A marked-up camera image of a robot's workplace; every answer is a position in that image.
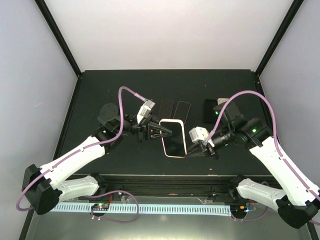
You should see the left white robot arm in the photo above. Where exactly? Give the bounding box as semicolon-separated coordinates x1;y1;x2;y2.
21;100;172;215

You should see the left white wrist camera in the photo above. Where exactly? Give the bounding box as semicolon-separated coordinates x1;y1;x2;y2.
136;100;155;124

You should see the black phone case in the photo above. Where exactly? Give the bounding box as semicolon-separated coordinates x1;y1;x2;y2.
203;99;219;124

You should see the black phone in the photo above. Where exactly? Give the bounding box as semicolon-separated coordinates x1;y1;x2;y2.
157;99;174;120

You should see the right black frame post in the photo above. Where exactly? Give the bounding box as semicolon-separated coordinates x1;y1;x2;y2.
254;0;305;76

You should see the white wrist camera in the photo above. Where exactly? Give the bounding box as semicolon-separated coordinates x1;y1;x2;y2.
136;100;155;124
188;126;215;148

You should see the left black frame post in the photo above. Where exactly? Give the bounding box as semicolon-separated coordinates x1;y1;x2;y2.
34;0;82;77

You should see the right controller board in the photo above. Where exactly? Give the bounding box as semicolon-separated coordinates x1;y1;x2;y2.
230;205;257;214

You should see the black frame post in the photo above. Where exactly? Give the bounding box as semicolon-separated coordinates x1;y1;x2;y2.
254;0;305;76
34;0;82;77

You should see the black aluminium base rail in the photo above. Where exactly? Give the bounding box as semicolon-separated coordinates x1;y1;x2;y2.
97;175;247;204

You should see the light blue slotted cable duct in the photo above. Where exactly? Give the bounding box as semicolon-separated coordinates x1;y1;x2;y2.
51;202;232;217

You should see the left controller board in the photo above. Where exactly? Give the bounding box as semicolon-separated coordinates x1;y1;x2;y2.
91;203;110;211

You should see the controller board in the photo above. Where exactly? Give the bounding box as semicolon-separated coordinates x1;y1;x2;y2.
230;205;257;214
91;203;110;211

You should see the beige phone case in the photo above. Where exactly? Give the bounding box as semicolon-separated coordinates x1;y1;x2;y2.
217;98;229;105

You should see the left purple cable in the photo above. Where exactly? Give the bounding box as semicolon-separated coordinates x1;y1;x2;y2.
16;86;140;224

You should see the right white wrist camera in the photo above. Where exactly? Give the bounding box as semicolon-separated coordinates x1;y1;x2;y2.
188;126;215;148

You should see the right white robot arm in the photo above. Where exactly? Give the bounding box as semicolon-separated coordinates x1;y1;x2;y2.
188;102;320;229

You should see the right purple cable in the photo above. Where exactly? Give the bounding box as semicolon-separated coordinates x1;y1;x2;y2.
204;90;320;226

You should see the purple cable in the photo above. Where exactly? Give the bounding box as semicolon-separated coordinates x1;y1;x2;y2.
204;90;320;226
16;86;140;224

